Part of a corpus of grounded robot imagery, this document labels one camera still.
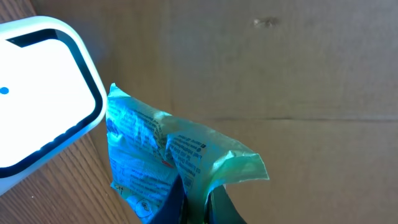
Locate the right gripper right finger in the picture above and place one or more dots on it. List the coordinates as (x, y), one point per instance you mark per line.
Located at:
(220, 209)

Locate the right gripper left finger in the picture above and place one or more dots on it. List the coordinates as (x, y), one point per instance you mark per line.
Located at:
(174, 209)

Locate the teal snack packet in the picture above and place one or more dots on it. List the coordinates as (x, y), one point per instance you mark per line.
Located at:
(149, 149)

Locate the white barcode scanner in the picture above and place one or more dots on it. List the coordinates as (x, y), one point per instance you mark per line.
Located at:
(51, 94)

